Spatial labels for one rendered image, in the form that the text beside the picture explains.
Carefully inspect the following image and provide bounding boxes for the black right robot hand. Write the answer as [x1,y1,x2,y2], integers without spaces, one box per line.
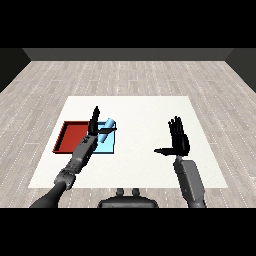
[153,115,191,158]

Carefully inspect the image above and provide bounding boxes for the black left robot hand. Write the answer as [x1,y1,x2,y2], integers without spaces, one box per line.
[87,105,118,137]

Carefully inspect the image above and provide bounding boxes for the small blue can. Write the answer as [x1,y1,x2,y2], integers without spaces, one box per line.
[99,117,117,144]

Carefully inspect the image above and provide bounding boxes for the red shallow open box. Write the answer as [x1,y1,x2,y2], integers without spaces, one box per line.
[52,120,92,155]

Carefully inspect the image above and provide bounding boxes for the light blue shallow open box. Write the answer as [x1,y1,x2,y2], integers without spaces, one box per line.
[89,120,118,155]

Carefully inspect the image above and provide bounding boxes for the dark grey robot body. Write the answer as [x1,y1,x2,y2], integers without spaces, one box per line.
[97,188,160,209]

